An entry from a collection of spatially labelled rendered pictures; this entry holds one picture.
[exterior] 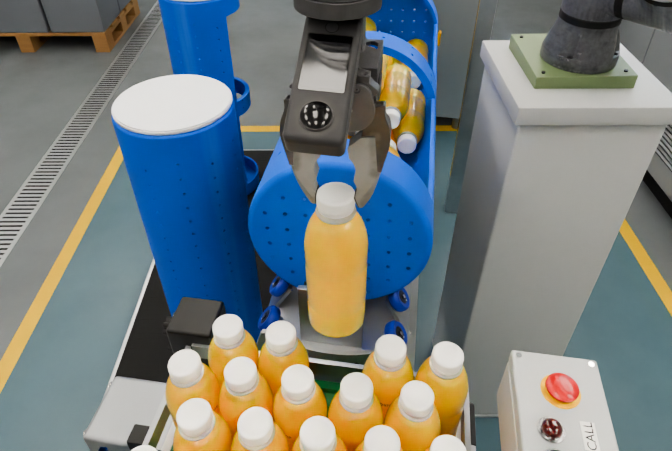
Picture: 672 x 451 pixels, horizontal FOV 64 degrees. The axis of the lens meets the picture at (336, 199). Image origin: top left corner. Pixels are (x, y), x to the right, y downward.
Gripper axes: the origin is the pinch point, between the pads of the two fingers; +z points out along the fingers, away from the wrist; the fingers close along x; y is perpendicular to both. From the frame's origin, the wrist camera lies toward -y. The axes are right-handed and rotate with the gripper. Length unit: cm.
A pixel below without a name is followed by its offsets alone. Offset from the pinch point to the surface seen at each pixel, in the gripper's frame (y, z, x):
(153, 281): 82, 117, 83
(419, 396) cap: -6.8, 22.6, -10.6
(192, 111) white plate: 60, 28, 43
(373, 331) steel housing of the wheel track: 13.7, 39.2, -3.8
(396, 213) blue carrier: 17.3, 16.2, -5.9
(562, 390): -4.8, 20.7, -26.2
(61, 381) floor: 45, 131, 104
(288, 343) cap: -2.0, 22.6, 5.9
